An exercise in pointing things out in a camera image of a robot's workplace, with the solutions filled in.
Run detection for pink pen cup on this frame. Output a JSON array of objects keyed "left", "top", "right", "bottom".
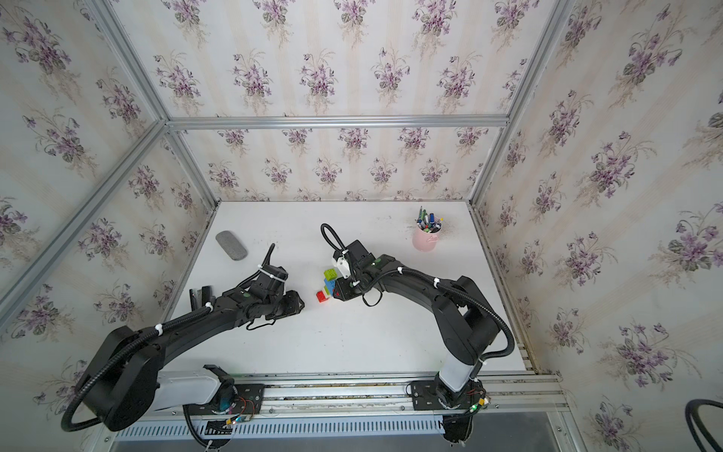
[{"left": 412, "top": 223, "right": 442, "bottom": 252}]

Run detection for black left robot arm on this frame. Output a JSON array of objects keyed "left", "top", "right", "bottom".
[{"left": 60, "top": 258, "right": 305, "bottom": 432}]

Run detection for coloured pens in cup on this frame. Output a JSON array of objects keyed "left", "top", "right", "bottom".
[{"left": 416, "top": 207, "right": 442, "bottom": 234}]

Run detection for aluminium mounting rail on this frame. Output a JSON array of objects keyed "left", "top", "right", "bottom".
[{"left": 98, "top": 372, "right": 569, "bottom": 422}]

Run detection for white slotted cable duct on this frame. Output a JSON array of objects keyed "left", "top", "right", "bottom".
[{"left": 116, "top": 414, "right": 444, "bottom": 442}]

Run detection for black chair edge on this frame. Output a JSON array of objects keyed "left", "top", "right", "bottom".
[{"left": 685, "top": 399, "right": 722, "bottom": 452}]

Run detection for lime green lego brick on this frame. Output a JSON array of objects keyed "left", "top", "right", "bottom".
[{"left": 324, "top": 269, "right": 338, "bottom": 282}]

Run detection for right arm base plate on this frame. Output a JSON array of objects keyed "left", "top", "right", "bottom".
[{"left": 405, "top": 378, "right": 490, "bottom": 412}]

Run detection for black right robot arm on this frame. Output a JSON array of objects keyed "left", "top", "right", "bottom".
[{"left": 320, "top": 223, "right": 516, "bottom": 408}]

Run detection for blue long lego brick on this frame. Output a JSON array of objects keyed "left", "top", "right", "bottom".
[{"left": 324, "top": 279, "right": 336, "bottom": 297}]

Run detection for grey whiteboard eraser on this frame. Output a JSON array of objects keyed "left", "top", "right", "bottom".
[{"left": 215, "top": 230, "right": 248, "bottom": 262}]

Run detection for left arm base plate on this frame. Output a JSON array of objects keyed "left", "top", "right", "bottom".
[{"left": 188, "top": 383, "right": 265, "bottom": 416}]

